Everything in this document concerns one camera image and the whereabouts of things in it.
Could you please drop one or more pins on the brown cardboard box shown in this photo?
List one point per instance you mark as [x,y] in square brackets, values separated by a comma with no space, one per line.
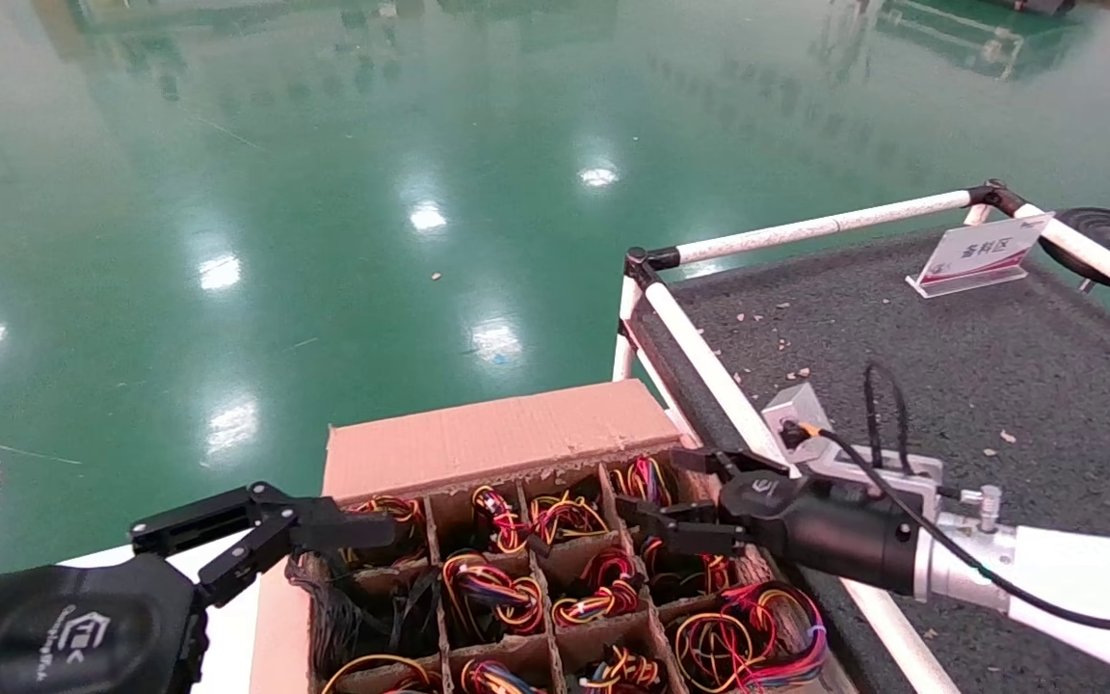
[497,439]

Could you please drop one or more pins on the cardboard divider grid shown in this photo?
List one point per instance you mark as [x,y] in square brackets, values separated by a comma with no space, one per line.
[507,648]

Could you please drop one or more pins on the black pipe corner connector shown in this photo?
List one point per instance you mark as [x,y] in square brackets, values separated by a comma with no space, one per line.
[998,196]
[647,262]

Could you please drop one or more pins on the white table leg pipe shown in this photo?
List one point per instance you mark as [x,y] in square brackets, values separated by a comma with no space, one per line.
[627,328]

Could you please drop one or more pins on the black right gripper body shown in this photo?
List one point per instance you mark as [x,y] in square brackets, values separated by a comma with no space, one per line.
[844,540]

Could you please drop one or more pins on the dark grey table mat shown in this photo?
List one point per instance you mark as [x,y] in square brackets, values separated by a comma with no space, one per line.
[950,347]

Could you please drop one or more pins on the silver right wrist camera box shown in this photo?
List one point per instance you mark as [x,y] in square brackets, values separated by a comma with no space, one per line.
[796,405]

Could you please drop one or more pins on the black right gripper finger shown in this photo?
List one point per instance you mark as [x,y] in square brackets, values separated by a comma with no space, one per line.
[719,461]
[700,535]

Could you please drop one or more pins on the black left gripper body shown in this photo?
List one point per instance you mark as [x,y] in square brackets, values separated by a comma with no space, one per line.
[64,627]

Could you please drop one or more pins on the acrylic sign with white card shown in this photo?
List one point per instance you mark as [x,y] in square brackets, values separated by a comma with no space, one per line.
[984,253]

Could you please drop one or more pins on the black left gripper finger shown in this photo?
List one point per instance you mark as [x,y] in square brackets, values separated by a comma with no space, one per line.
[198,520]
[247,567]

